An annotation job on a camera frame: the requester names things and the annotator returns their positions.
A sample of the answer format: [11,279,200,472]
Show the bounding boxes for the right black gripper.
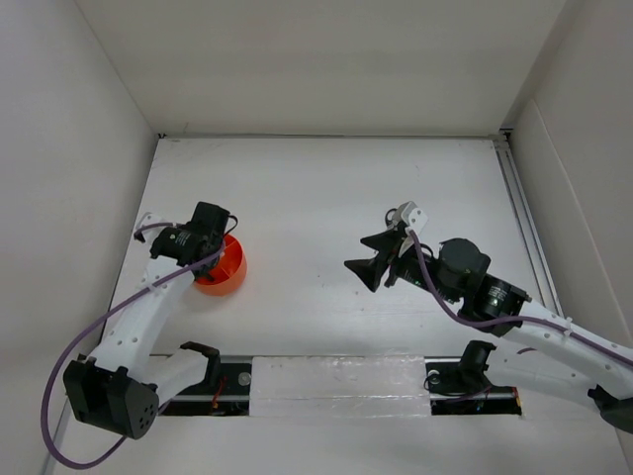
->
[342,226,460,304]

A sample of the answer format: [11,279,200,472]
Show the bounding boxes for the black handled scissors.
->
[385,208,398,229]

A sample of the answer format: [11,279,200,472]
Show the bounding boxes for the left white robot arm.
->
[62,202,233,439]

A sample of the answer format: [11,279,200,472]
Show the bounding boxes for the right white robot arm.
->
[344,228,632,432]

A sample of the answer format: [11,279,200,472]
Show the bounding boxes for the orange round pen holder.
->
[194,235,247,297]

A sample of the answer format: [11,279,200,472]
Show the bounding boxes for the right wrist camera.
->
[392,201,428,241]

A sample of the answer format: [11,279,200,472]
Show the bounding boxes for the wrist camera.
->
[392,201,428,241]
[133,212,170,243]

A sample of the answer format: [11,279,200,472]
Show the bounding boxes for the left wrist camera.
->
[133,212,170,243]

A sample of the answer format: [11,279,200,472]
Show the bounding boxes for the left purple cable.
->
[40,222,238,469]

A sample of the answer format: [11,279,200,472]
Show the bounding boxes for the purple cable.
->
[40,222,238,469]
[405,230,633,370]

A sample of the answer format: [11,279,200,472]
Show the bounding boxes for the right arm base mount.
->
[423,340,522,416]

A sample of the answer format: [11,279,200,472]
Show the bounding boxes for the aluminium rail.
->
[491,129,563,315]

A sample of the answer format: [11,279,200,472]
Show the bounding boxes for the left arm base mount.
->
[159,341,253,417]

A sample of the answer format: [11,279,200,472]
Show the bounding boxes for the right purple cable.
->
[405,230,633,370]

